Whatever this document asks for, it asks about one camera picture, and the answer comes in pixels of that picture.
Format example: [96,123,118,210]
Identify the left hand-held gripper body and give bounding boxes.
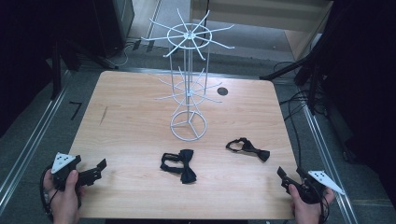
[50,152,94,191]

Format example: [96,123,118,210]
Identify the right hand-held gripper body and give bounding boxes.
[288,170,346,205]

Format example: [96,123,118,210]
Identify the small black bow tie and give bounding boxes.
[225,136,271,163]

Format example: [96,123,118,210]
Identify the large black bow tie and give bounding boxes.
[160,148,198,185]

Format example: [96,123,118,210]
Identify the white wire hook rack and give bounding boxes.
[140,7,236,143]

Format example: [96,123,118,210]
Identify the person's right hand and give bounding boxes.
[289,183,336,224]

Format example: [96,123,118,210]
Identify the person's left hand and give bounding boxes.
[43,169,86,224]

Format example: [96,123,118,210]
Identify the black tripod stand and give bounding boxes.
[259,0,335,117]
[49,38,120,101]

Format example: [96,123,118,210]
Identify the black cabinet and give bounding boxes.
[92,0,135,59]

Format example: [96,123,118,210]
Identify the light wooden platform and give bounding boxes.
[190,0,334,63]

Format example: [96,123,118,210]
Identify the right hand-held gripper cable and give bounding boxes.
[318,197,332,224]

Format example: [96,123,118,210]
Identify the hand-held gripper cable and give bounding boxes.
[39,164,54,220]
[318,197,332,224]

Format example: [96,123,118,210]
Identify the aluminium floor rail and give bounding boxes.
[0,70,72,217]
[302,105,360,224]

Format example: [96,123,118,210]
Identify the left hand-held gripper cable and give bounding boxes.
[39,164,54,220]

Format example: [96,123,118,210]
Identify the black floor cables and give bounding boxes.
[273,60,328,171]

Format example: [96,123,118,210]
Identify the white floor cable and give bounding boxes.
[115,42,135,68]

